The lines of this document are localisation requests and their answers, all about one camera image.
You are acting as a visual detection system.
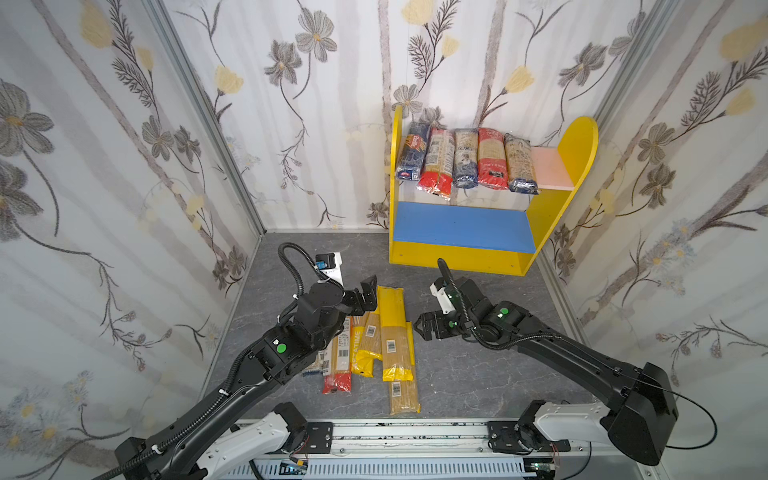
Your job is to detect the red clear spaghetti bag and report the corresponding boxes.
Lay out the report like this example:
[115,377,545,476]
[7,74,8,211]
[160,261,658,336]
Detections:
[323,317,352,394]

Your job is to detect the red labelled spaghetti bag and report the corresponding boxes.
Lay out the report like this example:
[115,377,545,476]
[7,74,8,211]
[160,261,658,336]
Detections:
[417,128,455,200]

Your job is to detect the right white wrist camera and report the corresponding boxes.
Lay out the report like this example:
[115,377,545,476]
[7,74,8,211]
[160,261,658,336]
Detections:
[430,279,456,315]

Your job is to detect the blue gold spaghetti bag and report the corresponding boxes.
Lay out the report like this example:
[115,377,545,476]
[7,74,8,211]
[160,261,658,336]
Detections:
[453,128,479,189]

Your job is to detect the brown blue spaghetti bag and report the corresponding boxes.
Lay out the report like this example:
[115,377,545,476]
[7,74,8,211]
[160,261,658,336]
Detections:
[504,133,539,195]

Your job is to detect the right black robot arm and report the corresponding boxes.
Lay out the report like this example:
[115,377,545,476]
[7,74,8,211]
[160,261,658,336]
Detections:
[413,259,683,466]

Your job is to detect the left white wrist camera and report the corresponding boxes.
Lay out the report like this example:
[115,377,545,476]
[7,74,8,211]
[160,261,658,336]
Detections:
[315,252,343,285]

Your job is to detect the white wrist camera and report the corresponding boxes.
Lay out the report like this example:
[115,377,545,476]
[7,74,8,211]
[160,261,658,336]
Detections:
[315,252,343,285]
[430,279,456,315]

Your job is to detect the yellow spaghetti bag small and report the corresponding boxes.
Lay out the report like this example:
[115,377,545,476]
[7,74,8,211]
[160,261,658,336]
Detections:
[350,311,383,378]

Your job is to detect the clear white spaghetti bag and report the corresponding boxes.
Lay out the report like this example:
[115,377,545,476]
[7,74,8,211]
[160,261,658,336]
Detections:
[302,350,332,376]

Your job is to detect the dark blue Barilla spaghetti bag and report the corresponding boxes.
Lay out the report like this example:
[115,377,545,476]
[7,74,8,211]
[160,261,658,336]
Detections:
[395,122,431,181]

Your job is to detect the large yellow spaghetti bag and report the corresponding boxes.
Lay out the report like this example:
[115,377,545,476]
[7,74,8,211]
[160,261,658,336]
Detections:
[377,286,414,382]

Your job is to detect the brown spaghetti pack bottom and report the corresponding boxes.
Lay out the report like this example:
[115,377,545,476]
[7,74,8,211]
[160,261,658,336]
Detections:
[389,380,421,415]

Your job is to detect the white cable duct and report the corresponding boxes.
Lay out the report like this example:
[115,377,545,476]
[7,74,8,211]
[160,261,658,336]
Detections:
[253,457,536,479]

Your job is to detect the red yellow spaghetti bag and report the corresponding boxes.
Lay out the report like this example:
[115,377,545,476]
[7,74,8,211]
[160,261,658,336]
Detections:
[477,128,508,190]

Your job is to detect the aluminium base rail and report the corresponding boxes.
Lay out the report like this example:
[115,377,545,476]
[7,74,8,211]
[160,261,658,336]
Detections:
[202,413,661,479]

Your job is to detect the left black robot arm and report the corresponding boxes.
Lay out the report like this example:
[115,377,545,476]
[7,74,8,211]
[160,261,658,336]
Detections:
[102,242,377,479]

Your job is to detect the yellow shelf pink blue boards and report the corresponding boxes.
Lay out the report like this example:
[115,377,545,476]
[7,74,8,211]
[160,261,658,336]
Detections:
[388,116,599,276]

